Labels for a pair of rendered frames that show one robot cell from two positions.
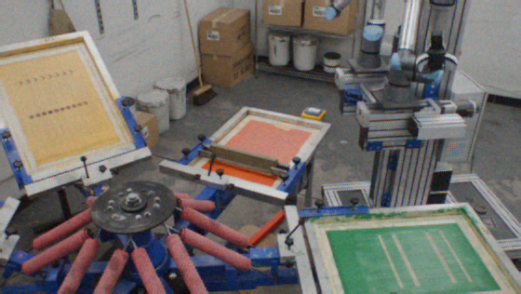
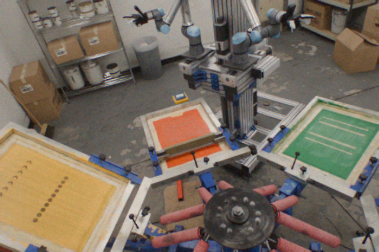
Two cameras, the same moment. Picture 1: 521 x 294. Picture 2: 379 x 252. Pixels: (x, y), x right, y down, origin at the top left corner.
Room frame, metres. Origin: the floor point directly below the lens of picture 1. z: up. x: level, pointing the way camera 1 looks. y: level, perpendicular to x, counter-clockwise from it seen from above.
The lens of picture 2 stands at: (0.82, 0.96, 2.35)
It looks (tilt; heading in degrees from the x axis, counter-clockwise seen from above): 38 degrees down; 326
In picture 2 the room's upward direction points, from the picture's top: 12 degrees counter-clockwise
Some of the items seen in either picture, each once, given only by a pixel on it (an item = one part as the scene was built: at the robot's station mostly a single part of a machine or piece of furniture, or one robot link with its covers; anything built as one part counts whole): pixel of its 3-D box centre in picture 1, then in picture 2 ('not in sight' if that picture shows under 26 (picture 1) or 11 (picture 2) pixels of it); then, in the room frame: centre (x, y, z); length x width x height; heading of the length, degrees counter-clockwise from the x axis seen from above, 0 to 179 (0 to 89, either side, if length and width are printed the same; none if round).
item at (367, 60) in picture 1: (369, 56); (195, 47); (2.81, -0.67, 1.31); 0.15 x 0.15 x 0.10
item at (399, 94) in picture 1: (398, 88); (240, 55); (2.32, -0.72, 1.31); 0.15 x 0.15 x 0.10
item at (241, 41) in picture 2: (403, 68); (240, 42); (2.31, -0.73, 1.42); 0.13 x 0.12 x 0.14; 72
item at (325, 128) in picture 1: (260, 146); (183, 133); (2.28, 0.02, 0.97); 0.79 x 0.58 x 0.04; 155
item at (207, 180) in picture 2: (208, 194); (206, 178); (1.77, 0.25, 1.02); 0.17 x 0.06 x 0.05; 155
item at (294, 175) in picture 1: (289, 180); (228, 139); (1.95, -0.14, 0.97); 0.30 x 0.05 x 0.07; 155
